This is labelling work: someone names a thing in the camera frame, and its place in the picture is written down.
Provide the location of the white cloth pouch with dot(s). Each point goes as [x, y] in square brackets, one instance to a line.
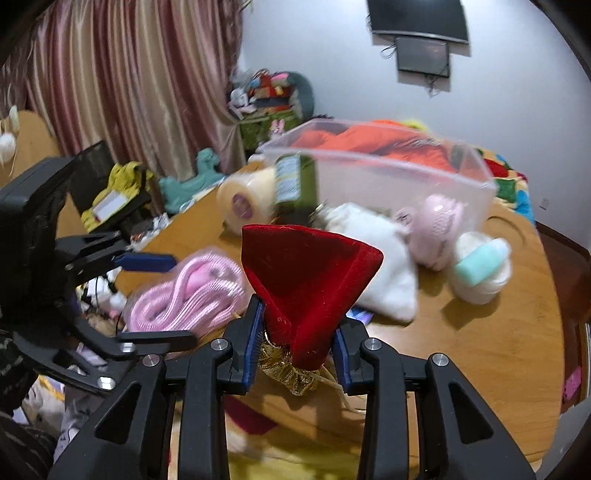
[392, 292]

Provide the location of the teal and white bottle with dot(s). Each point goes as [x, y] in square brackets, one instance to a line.
[483, 262]

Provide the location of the small blue packet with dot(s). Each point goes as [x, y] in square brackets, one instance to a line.
[359, 314]

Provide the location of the colourful patchwork blanket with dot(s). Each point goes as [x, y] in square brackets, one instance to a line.
[512, 186]

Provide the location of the pink bunny figure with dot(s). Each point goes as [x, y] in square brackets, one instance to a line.
[276, 129]

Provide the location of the pink striped curtain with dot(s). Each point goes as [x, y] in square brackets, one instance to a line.
[149, 78]

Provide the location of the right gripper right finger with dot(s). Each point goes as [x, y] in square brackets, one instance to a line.
[460, 437]

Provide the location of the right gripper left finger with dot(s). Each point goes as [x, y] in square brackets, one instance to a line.
[128, 436]

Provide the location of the clear plastic storage box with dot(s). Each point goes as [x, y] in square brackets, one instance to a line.
[389, 185]

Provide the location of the small black wall monitor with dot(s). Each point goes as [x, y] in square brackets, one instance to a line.
[423, 56]

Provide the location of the grey plush cushion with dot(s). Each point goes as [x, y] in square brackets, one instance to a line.
[302, 98]

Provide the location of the teal dinosaur plush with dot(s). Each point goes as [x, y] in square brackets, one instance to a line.
[178, 193]

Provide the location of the green storage box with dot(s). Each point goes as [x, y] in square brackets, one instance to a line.
[255, 129]

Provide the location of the yellow-green cloth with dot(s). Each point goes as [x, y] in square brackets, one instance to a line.
[124, 184]

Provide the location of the large black wall monitor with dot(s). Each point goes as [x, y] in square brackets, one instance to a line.
[439, 19]

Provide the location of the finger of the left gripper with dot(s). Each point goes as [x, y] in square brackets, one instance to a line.
[93, 255]
[76, 354]

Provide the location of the pink round device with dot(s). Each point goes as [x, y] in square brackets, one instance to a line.
[433, 229]

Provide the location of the white round jar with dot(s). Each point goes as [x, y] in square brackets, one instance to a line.
[486, 291]

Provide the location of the orange down jacket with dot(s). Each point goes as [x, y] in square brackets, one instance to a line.
[386, 139]

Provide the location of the red velvet pouch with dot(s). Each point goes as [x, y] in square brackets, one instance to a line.
[308, 279]

